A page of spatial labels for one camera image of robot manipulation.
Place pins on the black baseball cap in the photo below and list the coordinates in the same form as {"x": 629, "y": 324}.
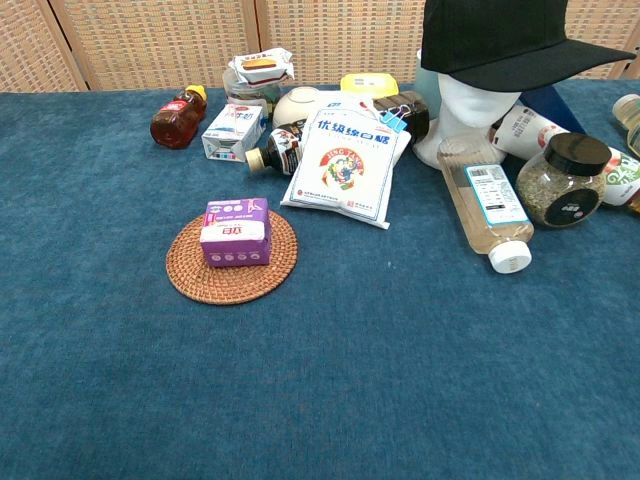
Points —
{"x": 500, "y": 35}

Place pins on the white foam mannequin head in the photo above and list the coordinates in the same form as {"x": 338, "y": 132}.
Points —
{"x": 465, "y": 106}

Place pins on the white sugar bag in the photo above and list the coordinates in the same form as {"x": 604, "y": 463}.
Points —
{"x": 340, "y": 165}

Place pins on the purple pad package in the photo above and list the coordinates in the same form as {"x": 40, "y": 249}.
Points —
{"x": 235, "y": 235}

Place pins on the dark sauce bottle beige cap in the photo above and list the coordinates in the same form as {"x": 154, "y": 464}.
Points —
{"x": 280, "y": 150}

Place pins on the round woven rattan coaster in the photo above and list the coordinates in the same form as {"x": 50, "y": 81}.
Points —
{"x": 230, "y": 286}

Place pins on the white blue milk carton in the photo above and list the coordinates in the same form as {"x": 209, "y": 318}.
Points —
{"x": 235, "y": 132}

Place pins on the white ceramic bowl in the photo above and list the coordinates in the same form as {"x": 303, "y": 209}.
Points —
{"x": 295, "y": 105}

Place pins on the blue table cloth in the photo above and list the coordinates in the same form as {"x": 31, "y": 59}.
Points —
{"x": 350, "y": 375}

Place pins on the blue binder clip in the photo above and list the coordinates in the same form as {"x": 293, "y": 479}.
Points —
{"x": 395, "y": 121}

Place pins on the dark brown plastic bottle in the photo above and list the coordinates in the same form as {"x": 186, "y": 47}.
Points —
{"x": 417, "y": 117}

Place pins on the yellow lid container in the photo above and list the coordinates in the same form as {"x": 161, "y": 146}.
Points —
{"x": 370, "y": 82}

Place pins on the clear bottle white cap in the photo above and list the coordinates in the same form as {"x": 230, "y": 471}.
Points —
{"x": 485, "y": 220}

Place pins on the white cake snack packet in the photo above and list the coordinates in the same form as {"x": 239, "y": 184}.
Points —
{"x": 260, "y": 67}

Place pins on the pale green cup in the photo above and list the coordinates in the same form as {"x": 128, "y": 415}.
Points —
{"x": 425, "y": 90}

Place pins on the honey bottle yellow cap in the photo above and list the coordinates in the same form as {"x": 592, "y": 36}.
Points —
{"x": 175, "y": 122}

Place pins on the white pouch red print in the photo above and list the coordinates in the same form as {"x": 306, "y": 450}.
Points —
{"x": 525, "y": 130}

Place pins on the glass spice jar black lid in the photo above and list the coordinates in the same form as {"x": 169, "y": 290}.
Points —
{"x": 555, "y": 190}

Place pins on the woven folding screen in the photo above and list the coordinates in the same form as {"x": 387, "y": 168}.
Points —
{"x": 150, "y": 40}

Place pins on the green label bottle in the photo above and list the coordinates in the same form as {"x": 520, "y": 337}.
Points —
{"x": 625, "y": 175}

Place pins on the pale yellow drink bottle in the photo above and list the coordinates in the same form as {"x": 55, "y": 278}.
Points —
{"x": 630, "y": 112}

